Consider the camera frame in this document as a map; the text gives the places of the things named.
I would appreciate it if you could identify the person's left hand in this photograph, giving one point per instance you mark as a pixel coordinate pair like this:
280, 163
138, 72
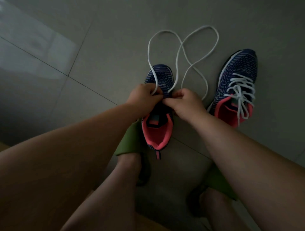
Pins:
143, 97

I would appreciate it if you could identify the person's right hand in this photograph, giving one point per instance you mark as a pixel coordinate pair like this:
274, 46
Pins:
188, 104

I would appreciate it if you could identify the blue knit sneaker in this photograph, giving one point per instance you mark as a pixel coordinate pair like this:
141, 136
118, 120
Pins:
240, 64
162, 73

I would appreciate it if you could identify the white shoelace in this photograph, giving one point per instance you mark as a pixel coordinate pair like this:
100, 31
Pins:
149, 54
240, 95

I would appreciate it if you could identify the person's left forearm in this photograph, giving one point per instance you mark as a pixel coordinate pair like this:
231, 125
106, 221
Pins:
54, 171

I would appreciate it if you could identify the person's right forearm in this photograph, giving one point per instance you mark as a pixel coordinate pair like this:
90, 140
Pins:
257, 171

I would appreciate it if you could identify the person's left leg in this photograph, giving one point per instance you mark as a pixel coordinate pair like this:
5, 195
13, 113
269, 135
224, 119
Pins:
107, 202

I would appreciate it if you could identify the person's leg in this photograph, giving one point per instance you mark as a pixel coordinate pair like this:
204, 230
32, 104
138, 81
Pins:
221, 211
107, 202

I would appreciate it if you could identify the person's right leg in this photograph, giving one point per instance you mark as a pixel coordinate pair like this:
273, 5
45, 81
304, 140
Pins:
221, 211

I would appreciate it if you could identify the green foam slipper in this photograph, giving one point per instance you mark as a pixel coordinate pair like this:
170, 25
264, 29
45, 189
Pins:
129, 140
219, 183

